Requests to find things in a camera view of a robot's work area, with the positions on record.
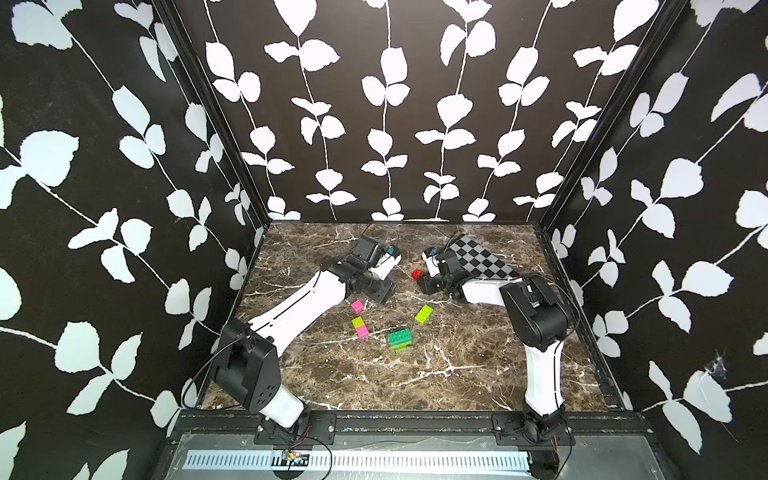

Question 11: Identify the white perforated cable tray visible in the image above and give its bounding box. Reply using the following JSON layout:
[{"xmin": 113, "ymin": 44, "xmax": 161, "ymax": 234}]
[{"xmin": 182, "ymin": 450, "xmax": 530, "ymax": 475}]

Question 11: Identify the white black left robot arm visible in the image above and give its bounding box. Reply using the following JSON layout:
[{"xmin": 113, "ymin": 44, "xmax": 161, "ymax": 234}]
[{"xmin": 210, "ymin": 235, "xmax": 402, "ymax": 429}]

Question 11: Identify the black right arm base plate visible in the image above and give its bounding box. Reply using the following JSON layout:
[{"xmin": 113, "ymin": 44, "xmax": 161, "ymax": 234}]
[{"xmin": 491, "ymin": 412, "xmax": 573, "ymax": 449}]

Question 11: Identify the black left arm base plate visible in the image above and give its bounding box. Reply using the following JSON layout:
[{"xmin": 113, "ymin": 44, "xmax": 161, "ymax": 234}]
[{"xmin": 254, "ymin": 410, "xmax": 337, "ymax": 447}]

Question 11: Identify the black and white chessboard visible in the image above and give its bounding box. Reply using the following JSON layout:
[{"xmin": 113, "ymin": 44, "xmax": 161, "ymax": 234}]
[{"xmin": 448, "ymin": 235, "xmax": 519, "ymax": 280}]

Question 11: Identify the dark green 2x4 lego brick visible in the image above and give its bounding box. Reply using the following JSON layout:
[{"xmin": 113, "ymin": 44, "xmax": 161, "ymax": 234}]
[{"xmin": 388, "ymin": 329, "xmax": 413, "ymax": 346}]

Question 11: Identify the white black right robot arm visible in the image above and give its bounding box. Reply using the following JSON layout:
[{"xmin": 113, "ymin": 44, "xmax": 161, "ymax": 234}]
[{"xmin": 414, "ymin": 245, "xmax": 572, "ymax": 441}]

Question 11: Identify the lime 2x4 lego brick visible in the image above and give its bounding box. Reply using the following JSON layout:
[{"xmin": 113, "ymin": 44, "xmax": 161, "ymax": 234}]
[{"xmin": 415, "ymin": 305, "xmax": 434, "ymax": 324}]

